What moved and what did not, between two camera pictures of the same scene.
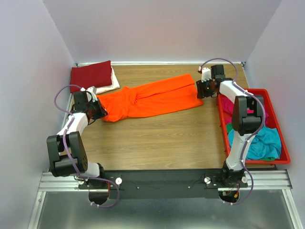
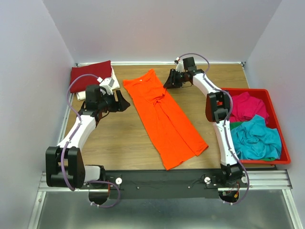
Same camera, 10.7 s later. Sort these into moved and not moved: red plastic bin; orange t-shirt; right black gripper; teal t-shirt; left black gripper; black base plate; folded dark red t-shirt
Moved: left black gripper; orange t-shirt; right black gripper
Not moved: folded dark red t-shirt; teal t-shirt; red plastic bin; black base plate
